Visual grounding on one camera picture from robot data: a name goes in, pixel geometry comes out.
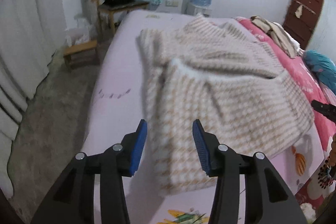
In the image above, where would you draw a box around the teal garment on bed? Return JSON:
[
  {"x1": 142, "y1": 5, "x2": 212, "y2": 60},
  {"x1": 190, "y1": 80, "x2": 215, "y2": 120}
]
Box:
[{"x1": 303, "y1": 50, "x2": 336, "y2": 93}]

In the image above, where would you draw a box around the white garment on bed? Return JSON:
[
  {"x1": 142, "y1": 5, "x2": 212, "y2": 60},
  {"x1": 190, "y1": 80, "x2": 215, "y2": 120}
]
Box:
[{"x1": 285, "y1": 31, "x2": 305, "y2": 56}]

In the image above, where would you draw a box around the wall power socket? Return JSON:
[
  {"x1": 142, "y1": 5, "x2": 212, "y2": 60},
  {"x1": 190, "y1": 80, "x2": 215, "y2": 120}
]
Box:
[{"x1": 165, "y1": 0, "x2": 179, "y2": 7}]

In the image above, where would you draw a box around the brown wooden door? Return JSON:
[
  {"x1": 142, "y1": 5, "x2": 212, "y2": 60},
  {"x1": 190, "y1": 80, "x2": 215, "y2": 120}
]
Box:
[{"x1": 282, "y1": 0, "x2": 324, "y2": 50}]

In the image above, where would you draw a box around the small wooden stool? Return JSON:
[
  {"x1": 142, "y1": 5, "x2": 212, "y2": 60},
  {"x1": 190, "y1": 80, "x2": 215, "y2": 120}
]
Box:
[{"x1": 63, "y1": 40, "x2": 100, "y2": 72}]

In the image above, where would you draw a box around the white water dispenser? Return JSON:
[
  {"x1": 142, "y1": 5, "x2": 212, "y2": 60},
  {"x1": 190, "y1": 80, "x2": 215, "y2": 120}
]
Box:
[{"x1": 186, "y1": 2, "x2": 212, "y2": 18}]

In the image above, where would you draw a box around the pink floral blanket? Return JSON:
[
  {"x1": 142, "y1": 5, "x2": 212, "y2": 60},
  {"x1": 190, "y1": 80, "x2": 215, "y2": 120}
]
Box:
[{"x1": 235, "y1": 17, "x2": 335, "y2": 212}]

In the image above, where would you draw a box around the wooden chair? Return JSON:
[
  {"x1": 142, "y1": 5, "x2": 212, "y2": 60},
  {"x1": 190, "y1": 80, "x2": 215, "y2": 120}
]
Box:
[{"x1": 95, "y1": 0, "x2": 150, "y2": 35}]

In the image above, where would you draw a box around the beige white houndstooth coat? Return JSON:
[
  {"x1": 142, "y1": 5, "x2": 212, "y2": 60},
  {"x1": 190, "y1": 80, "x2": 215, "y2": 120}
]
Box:
[{"x1": 139, "y1": 15, "x2": 314, "y2": 196}]

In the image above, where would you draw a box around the beige garment on bed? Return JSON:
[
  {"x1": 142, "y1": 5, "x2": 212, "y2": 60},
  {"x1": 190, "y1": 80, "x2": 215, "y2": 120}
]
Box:
[{"x1": 250, "y1": 16, "x2": 297, "y2": 59}]

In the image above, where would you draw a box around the white curtain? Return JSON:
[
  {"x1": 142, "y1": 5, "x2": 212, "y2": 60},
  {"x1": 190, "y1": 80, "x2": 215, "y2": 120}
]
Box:
[{"x1": 1, "y1": 0, "x2": 66, "y2": 198}]

